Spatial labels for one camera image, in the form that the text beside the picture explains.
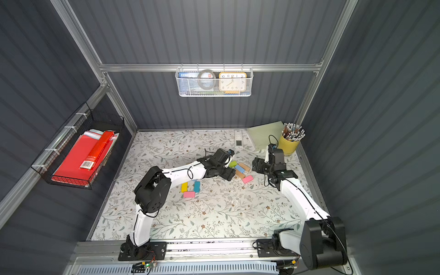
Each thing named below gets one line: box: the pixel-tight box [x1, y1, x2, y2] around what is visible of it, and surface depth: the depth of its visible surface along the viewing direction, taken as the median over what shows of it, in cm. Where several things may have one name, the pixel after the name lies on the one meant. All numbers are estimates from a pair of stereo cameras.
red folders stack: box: [51, 128, 120, 187], surface depth 72 cm
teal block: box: [193, 181, 202, 193], surface depth 95 cm
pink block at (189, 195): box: [182, 191, 196, 199], surface depth 93 cm
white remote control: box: [234, 130, 243, 149], surface depth 118 cm
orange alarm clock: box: [218, 71, 247, 94], surface depth 90 cm
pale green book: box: [246, 120, 285, 150], surface depth 121 cm
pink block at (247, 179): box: [242, 175, 254, 184], surface depth 98 cm
